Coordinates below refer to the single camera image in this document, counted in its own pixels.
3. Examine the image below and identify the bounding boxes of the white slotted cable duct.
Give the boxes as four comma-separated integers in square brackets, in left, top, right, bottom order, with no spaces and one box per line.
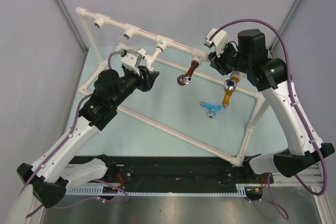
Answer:
[65,185,249,197]

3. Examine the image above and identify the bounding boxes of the blue water faucet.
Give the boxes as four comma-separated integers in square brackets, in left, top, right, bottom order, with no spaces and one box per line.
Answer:
[200,101,223,119]

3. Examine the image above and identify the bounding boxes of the white PVC pipe frame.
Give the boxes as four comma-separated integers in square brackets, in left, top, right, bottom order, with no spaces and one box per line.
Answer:
[76,7,268,167]

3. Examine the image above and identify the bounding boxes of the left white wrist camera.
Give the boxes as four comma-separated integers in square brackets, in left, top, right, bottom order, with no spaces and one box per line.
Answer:
[121,48,146,76]

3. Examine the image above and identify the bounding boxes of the dark red water faucet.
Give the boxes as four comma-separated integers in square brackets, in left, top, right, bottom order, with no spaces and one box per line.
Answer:
[177,60,201,86]

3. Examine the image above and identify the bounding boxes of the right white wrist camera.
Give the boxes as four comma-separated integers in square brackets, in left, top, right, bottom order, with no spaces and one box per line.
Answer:
[204,27,229,58]

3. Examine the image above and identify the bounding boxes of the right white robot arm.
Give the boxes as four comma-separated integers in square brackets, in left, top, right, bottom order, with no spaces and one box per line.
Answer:
[205,28,335,183]

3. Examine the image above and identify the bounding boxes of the aluminium extrusion rail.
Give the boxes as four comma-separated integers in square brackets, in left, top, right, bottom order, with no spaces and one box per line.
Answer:
[272,164,335,223]

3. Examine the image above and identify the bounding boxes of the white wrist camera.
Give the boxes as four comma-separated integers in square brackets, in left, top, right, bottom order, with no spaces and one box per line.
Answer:
[204,27,229,58]
[121,48,146,76]

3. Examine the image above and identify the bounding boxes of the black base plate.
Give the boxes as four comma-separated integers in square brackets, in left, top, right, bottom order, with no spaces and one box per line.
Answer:
[78,155,275,193]

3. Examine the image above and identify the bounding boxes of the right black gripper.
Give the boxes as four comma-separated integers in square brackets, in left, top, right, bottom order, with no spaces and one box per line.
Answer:
[208,40,250,76]

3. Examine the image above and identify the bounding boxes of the white water faucet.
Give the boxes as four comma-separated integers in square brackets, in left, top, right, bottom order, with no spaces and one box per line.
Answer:
[138,47,163,72]

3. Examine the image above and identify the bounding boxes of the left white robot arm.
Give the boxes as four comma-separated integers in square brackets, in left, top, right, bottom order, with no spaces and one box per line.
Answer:
[17,66,160,208]

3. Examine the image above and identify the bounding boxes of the amber yellow water faucet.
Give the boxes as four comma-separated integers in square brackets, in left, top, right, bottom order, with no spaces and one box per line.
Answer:
[222,77,239,109]

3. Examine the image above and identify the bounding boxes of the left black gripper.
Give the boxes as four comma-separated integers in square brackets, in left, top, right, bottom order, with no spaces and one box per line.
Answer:
[110,65,158,108]

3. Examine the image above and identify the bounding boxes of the light green table mat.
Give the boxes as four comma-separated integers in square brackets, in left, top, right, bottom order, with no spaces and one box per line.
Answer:
[59,43,292,158]

